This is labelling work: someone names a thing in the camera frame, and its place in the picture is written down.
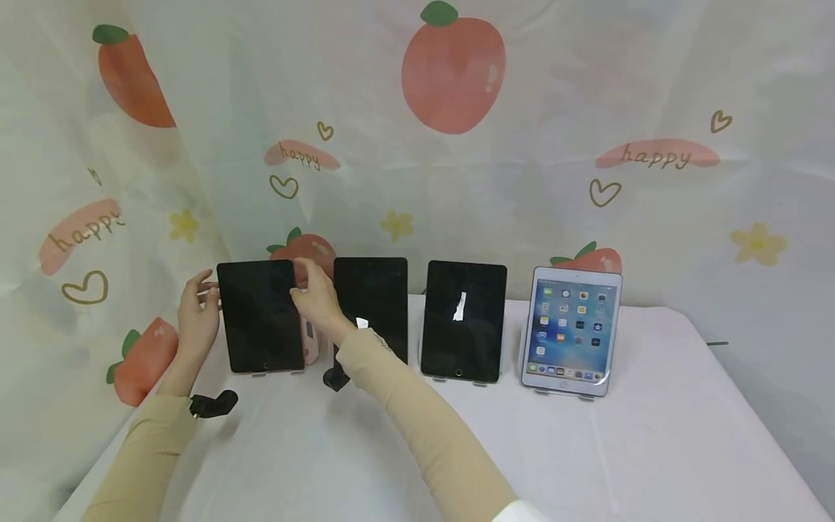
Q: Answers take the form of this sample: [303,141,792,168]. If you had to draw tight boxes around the pink stand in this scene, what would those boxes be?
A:
[300,318,321,366]

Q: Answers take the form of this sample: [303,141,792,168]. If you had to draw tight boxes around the person's right hand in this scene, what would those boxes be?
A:
[288,257,357,349]

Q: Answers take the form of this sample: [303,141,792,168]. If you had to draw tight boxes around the person's right forearm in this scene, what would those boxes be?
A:
[335,327,550,522]

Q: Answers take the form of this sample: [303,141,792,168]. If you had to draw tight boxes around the silver tablet with lit screen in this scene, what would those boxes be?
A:
[520,266,623,398]

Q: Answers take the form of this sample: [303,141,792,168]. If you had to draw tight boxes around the black tablet with dark screen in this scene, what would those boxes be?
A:
[216,260,307,375]
[333,257,410,367]

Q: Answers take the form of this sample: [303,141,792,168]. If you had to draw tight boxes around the person's left hand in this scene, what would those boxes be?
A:
[176,269,223,357]

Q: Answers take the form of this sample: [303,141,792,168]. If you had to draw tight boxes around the black tablet with white mark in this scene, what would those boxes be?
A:
[420,260,509,384]

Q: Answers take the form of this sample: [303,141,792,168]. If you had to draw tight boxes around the person's left forearm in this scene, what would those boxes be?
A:
[80,351,217,522]

